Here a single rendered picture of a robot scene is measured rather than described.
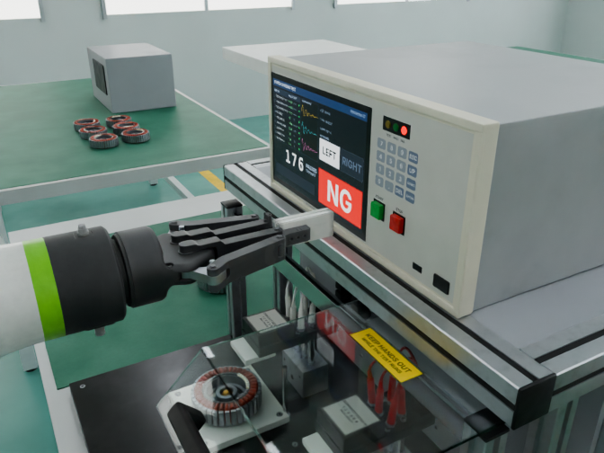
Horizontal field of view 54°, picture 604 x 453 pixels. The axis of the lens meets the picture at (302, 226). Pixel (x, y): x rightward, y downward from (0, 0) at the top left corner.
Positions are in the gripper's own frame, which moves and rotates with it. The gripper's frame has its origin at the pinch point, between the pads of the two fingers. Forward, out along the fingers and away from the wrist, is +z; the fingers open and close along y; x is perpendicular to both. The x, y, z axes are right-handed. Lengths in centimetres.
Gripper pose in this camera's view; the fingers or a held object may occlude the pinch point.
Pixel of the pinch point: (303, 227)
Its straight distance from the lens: 65.1
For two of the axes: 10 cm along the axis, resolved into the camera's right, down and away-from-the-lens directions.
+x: 0.0, -9.1, -4.2
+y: 4.9, 3.7, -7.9
